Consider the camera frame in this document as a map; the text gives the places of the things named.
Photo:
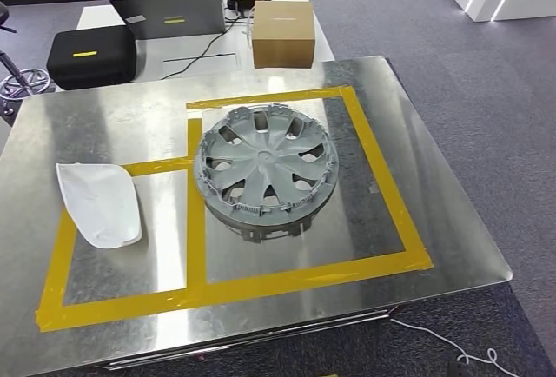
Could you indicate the grey plastic wheel hubcap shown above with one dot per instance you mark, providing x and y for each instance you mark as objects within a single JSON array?
[{"x": 265, "y": 158}]

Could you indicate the white desk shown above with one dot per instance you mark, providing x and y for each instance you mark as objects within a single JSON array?
[{"x": 152, "y": 52}]

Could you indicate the white curved plastic part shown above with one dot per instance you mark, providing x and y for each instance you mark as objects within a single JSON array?
[{"x": 99, "y": 202}]

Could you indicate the grey laptop yellow sticker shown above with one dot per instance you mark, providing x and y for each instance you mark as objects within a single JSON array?
[{"x": 173, "y": 15}]

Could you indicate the black hard carrying case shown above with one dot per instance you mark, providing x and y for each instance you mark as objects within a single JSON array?
[{"x": 91, "y": 58}]

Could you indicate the black stool chrome base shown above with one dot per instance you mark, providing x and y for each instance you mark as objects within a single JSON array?
[{"x": 26, "y": 81}]

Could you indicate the brown cardboard box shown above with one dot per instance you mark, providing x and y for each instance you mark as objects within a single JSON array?
[{"x": 283, "y": 35}]

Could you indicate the stainless steel workbench table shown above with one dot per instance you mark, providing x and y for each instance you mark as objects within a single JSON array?
[{"x": 456, "y": 202}]

